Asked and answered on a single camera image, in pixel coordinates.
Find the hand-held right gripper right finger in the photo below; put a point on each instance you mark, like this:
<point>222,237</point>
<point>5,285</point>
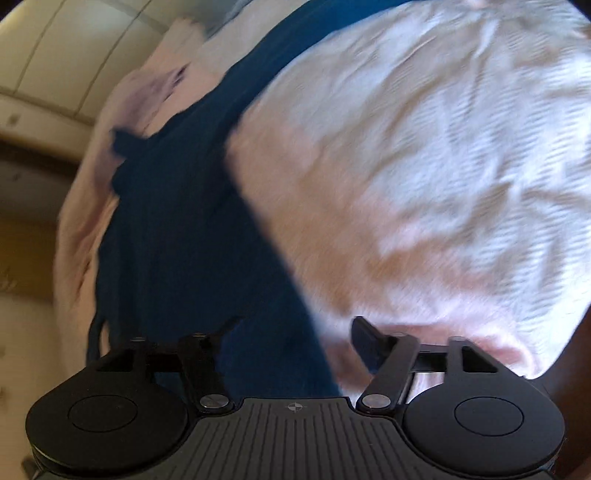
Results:
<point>365,340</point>

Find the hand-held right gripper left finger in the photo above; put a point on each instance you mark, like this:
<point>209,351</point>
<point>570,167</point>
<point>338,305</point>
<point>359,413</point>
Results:
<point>220,333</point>

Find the cream wardrobe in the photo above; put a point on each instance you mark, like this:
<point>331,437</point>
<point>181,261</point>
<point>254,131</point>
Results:
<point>55,60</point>

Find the pink white bed sheet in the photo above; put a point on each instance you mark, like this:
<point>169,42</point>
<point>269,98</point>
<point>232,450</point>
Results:
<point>415,161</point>

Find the blue garment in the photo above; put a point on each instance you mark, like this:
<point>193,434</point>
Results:
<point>184,217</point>

